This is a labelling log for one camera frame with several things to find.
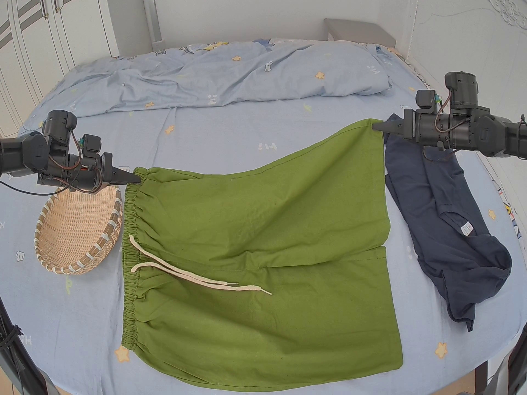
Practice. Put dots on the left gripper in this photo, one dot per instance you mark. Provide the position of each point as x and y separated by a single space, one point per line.
88 175

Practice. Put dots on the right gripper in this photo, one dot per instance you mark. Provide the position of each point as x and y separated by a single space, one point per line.
428 130

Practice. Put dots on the green shorts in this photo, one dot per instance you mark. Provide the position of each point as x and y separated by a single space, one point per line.
255 241

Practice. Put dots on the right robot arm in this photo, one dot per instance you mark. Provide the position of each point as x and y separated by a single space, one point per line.
490 134

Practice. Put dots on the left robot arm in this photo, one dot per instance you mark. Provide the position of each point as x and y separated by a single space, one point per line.
16 154

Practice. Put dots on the round woven basket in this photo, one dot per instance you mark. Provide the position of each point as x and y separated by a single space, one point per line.
74 228

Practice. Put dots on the bed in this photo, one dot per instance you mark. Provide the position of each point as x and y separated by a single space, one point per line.
247 138

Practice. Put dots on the dark blue T-shirt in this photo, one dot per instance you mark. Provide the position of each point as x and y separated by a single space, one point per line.
444 228

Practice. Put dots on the grey bedside table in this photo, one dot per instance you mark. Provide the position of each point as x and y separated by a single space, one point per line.
358 29

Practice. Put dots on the white wardrobe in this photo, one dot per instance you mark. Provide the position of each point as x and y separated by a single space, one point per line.
53 35

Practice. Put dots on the pale blue quilt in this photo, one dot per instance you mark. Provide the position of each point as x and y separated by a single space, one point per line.
226 76

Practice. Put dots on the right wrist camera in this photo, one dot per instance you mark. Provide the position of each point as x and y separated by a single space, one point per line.
426 100

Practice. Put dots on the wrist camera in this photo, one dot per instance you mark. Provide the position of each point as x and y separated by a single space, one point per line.
91 145
426 100

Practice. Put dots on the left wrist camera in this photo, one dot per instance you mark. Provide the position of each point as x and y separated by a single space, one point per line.
91 145

